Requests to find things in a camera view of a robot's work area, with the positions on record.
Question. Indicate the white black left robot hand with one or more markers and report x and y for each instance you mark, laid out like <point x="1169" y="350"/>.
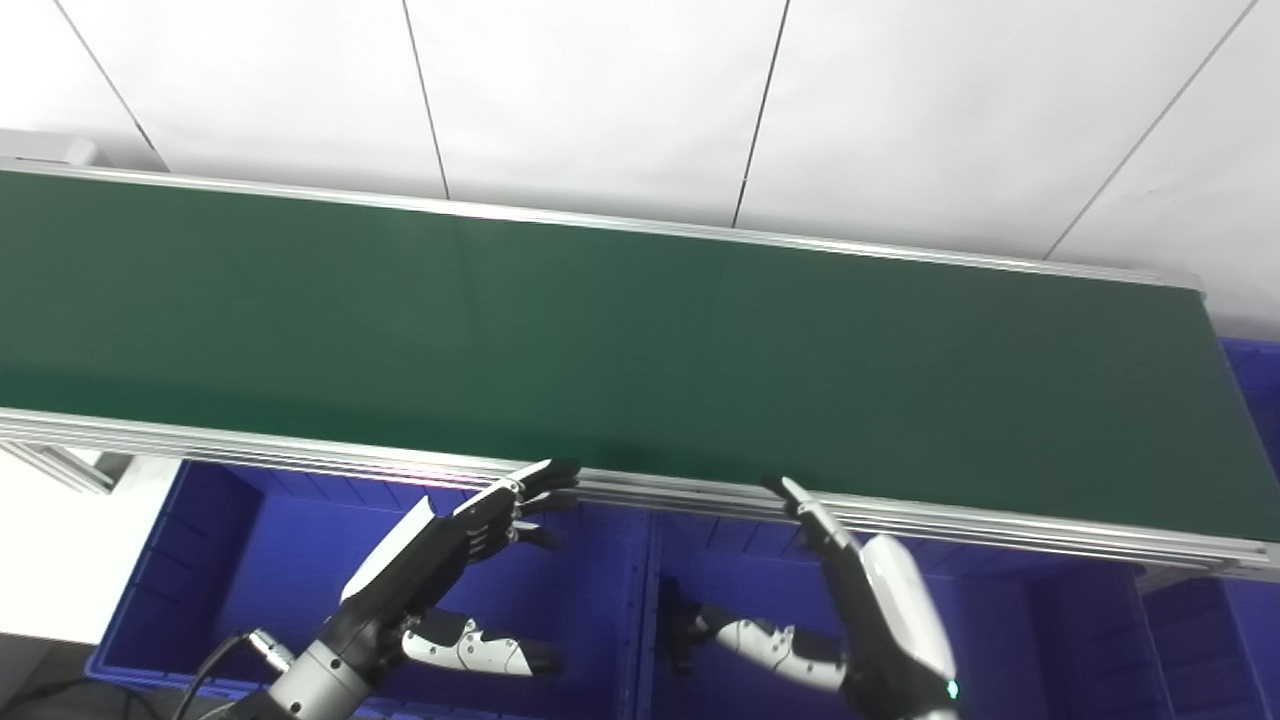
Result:
<point x="410" y="570"/>

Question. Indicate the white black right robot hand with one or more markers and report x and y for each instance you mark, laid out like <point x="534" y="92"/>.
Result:
<point x="890" y="620"/>

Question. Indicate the black flanged machine part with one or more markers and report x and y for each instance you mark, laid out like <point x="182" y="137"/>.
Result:
<point x="676" y="625"/>

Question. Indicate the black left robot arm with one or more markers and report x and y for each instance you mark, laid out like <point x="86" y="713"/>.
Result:
<point x="320" y="685"/>

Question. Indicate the blue plastic bin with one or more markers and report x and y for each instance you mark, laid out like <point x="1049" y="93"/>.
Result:
<point x="1000" y="640"/>
<point x="1250" y="640"/>
<point x="280" y="560"/>

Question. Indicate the green conveyor belt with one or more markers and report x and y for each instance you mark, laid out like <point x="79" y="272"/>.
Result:
<point x="300" y="455"/>
<point x="600" y="350"/>

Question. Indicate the aluminium conveyor support leg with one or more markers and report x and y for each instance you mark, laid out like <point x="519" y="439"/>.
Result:
<point x="60" y="468"/>

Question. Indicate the grey conveyor end housing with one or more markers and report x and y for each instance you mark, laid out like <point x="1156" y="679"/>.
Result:
<point x="45" y="148"/>

